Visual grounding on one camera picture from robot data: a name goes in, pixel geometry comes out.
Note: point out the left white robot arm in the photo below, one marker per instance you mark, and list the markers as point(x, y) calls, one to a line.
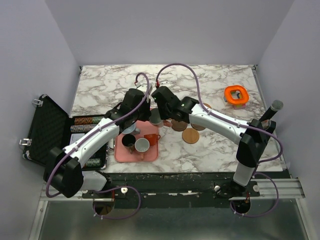
point(64, 170)

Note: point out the light wood coaster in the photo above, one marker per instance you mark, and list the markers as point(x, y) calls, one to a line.
point(190, 135)
point(207, 105)

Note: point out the light blue cup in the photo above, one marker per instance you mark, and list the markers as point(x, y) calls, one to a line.
point(131, 128)

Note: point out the aluminium rail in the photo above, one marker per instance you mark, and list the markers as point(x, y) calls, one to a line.
point(264, 189)

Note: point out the black cup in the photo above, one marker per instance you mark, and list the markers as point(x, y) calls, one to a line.
point(129, 140)

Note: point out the pink mug white inside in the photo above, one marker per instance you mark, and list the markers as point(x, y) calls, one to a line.
point(156, 120)

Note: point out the white cup brown handle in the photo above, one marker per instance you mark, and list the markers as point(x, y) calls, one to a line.
point(142, 145)

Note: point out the pink plastic tray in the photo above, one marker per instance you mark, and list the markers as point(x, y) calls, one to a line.
point(122, 154)

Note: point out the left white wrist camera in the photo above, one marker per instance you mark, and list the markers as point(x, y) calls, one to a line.
point(144, 88)

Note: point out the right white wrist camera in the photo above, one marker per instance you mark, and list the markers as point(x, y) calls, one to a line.
point(161, 84)

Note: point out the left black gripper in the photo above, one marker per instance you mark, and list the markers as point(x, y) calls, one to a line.
point(147, 104)

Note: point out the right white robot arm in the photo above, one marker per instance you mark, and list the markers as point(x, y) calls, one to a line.
point(251, 143)

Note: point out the dark wood coaster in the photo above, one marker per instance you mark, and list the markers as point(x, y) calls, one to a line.
point(178, 126)
point(197, 127)

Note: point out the black poker chip case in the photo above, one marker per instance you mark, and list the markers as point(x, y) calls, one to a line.
point(52, 127)

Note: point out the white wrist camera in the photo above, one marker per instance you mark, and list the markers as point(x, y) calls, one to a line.
point(161, 84)
point(144, 88)

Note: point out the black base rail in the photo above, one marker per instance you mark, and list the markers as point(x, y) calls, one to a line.
point(173, 190)

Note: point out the black grey microphone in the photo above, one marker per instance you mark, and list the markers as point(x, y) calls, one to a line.
point(276, 106)

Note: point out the orange red cup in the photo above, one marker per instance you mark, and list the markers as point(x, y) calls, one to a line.
point(152, 138)

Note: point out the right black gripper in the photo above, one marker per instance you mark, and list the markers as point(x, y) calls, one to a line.
point(160, 110)

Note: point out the black microphone stand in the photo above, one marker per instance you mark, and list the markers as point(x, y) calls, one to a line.
point(269, 126)

